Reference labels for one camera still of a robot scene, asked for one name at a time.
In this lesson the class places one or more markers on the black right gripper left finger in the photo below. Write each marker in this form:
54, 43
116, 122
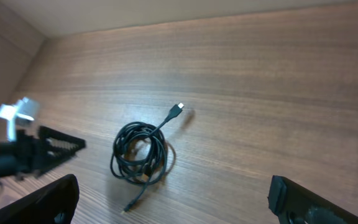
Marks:
54, 203

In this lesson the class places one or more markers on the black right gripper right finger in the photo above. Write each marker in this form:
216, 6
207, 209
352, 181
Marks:
292, 203

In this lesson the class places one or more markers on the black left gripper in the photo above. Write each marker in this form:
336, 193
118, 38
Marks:
50, 150

